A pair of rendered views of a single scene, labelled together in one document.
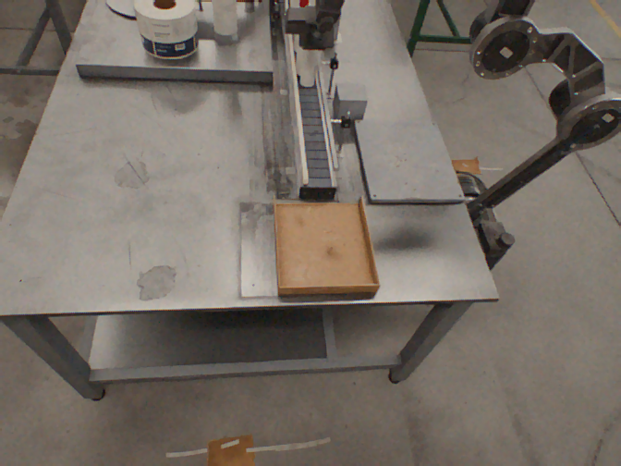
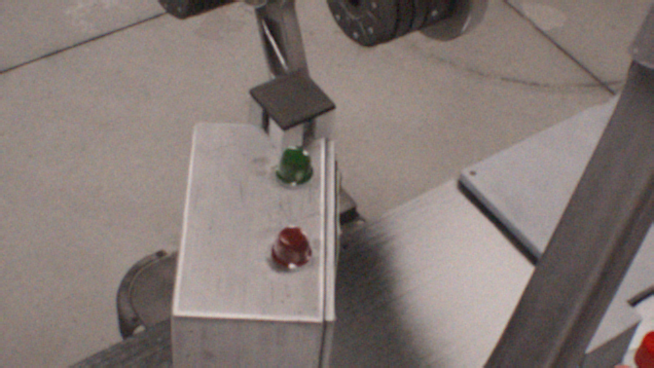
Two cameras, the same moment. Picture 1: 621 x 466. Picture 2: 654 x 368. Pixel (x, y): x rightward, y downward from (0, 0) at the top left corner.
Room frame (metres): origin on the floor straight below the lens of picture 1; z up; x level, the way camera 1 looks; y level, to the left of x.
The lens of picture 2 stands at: (1.98, 0.61, 2.05)
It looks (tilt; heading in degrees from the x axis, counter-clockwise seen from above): 47 degrees down; 244
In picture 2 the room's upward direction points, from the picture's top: 6 degrees clockwise
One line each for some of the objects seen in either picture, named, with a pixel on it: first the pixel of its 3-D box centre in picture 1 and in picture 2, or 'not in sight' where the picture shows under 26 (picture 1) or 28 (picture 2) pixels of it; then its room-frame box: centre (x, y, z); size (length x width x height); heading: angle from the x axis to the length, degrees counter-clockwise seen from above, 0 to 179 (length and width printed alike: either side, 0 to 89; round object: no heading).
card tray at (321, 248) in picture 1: (322, 241); not in sight; (0.71, -0.04, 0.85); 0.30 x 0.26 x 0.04; 13
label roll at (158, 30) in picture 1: (167, 24); not in sight; (1.45, 0.63, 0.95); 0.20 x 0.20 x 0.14
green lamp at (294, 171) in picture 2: not in sight; (294, 164); (1.77, 0.11, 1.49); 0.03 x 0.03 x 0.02
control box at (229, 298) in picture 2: not in sight; (256, 301); (1.80, 0.13, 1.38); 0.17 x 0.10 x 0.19; 68
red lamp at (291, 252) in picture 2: not in sight; (292, 244); (1.80, 0.17, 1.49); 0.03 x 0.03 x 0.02
